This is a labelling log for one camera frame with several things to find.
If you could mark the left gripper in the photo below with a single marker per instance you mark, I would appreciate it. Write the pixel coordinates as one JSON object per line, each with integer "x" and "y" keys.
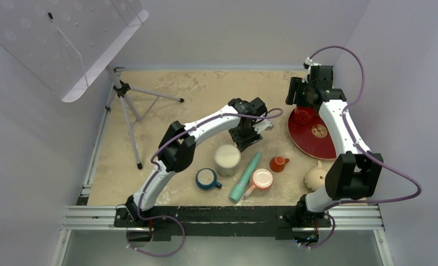
{"x": 243, "y": 143}

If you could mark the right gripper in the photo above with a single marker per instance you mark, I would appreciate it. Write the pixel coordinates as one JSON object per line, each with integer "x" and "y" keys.
{"x": 296, "y": 85}

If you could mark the red glossy mug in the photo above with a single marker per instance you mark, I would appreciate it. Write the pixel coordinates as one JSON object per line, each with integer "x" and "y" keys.
{"x": 303, "y": 115}

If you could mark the large white cat mug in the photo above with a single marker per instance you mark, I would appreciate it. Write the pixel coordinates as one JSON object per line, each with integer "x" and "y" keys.
{"x": 227, "y": 158}

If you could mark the blue mug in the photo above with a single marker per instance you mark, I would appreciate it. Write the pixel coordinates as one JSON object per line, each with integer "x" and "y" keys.
{"x": 206, "y": 179}

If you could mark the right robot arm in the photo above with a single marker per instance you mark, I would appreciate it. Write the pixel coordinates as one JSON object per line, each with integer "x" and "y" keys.
{"x": 355, "y": 173}

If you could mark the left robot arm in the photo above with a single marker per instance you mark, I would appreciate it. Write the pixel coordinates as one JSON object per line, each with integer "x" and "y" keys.
{"x": 244, "y": 120}

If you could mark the pink white mug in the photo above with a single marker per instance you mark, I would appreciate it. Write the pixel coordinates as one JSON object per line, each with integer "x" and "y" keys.
{"x": 261, "y": 179}

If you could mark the small orange cup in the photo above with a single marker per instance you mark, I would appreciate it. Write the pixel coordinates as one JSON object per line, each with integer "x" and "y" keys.
{"x": 278, "y": 163}

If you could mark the red round tray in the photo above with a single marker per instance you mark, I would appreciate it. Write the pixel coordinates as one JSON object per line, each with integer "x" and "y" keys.
{"x": 312, "y": 138}

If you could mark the teal pen tube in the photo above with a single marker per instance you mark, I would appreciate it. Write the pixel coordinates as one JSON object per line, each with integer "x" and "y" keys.
{"x": 239, "y": 189}

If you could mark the cream teapot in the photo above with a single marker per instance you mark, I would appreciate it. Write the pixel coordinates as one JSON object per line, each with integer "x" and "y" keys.
{"x": 315, "y": 177}

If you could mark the tripod stand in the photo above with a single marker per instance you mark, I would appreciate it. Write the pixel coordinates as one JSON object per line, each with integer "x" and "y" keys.
{"x": 120, "y": 90}

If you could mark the clear acrylic panel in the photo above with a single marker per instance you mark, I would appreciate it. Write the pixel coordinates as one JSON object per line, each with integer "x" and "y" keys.
{"x": 68, "y": 44}

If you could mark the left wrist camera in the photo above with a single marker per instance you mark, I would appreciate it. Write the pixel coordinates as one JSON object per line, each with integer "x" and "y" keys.
{"x": 263, "y": 125}

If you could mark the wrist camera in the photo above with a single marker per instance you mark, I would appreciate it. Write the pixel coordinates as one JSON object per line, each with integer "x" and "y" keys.
{"x": 263, "y": 125}
{"x": 308, "y": 64}

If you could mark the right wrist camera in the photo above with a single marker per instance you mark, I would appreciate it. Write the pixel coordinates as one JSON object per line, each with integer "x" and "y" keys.
{"x": 308, "y": 64}

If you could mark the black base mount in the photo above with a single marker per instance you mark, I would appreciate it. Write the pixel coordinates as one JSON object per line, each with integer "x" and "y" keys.
{"x": 279, "y": 222}

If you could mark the aluminium frame rail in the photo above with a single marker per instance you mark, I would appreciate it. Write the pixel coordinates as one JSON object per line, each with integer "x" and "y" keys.
{"x": 89, "y": 237}

